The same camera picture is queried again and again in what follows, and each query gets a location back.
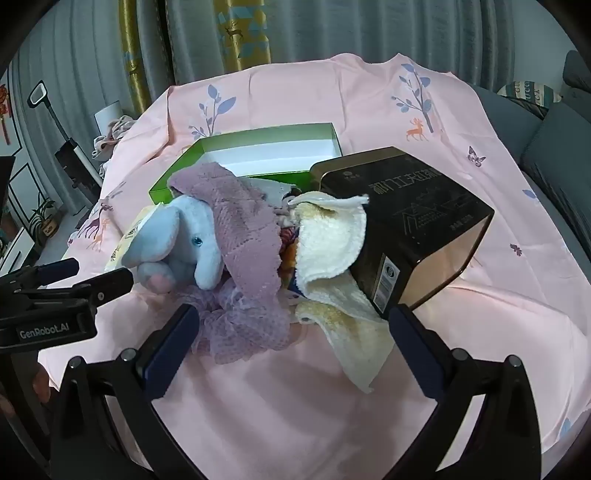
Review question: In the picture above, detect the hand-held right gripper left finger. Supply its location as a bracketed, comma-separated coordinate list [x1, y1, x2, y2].
[48, 304, 201, 480]

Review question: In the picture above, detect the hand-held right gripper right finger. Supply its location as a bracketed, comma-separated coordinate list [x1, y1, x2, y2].
[388, 304, 542, 480]

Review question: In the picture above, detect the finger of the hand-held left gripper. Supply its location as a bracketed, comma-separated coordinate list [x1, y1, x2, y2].
[0, 257, 80, 297]
[84, 267, 136, 304]

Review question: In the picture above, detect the pale yellow tissue pack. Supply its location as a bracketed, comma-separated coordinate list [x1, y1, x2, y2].
[104, 205, 160, 273]

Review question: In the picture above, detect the purple lace scrunchie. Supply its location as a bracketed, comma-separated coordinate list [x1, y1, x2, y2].
[178, 279, 293, 363]

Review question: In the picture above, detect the blue elephant plush toy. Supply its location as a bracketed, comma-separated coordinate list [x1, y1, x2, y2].
[121, 194, 225, 292]

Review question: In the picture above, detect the cream yellow towel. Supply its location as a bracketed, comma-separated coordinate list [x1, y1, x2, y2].
[287, 191, 399, 394]

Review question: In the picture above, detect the purple fleece towel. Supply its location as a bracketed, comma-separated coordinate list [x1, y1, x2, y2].
[166, 161, 283, 301]

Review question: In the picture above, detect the blue orange tissue pack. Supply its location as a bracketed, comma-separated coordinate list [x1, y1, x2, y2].
[277, 226, 305, 301]

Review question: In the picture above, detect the black gold tin box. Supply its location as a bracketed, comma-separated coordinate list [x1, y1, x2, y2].
[309, 147, 496, 321]

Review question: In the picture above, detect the grey green cloth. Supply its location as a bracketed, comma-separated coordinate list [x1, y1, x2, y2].
[249, 178, 296, 208]

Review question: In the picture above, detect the green cardboard box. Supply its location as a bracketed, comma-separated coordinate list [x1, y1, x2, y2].
[148, 122, 343, 206]

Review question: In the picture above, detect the person's left hand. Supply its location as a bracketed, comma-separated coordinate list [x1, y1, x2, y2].
[30, 364, 52, 404]

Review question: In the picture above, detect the white low cabinet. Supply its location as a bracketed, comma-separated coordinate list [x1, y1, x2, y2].
[0, 226, 38, 278]

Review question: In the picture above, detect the potted plant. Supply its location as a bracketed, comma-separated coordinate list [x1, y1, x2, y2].
[25, 198, 61, 243]

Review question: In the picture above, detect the upright floor washer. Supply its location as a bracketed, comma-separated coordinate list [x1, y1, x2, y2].
[28, 80, 103, 204]

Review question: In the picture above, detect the black screen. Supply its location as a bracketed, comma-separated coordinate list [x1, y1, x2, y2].
[0, 156, 17, 208]

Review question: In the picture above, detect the pink printed bedsheet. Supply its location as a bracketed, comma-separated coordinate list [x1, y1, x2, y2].
[39, 53, 591, 480]

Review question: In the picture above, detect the pile of clothes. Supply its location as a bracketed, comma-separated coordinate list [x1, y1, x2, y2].
[90, 115, 137, 160]

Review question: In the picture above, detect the white cylinder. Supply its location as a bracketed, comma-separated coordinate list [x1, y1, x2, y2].
[95, 104, 123, 134]

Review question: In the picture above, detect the gold patterned curtain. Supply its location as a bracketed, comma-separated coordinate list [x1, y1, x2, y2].
[117, 0, 153, 116]
[217, 0, 273, 75]

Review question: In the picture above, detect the grey sofa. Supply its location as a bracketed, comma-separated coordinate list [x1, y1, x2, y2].
[471, 48, 591, 241]

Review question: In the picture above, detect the striped patterned cushion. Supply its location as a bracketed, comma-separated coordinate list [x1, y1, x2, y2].
[496, 80, 564, 109]

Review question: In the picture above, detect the grey curtain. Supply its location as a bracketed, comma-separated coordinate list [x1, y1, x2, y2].
[9, 0, 573, 148]

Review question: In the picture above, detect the red wall ornament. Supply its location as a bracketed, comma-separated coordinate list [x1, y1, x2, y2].
[0, 83, 12, 146]

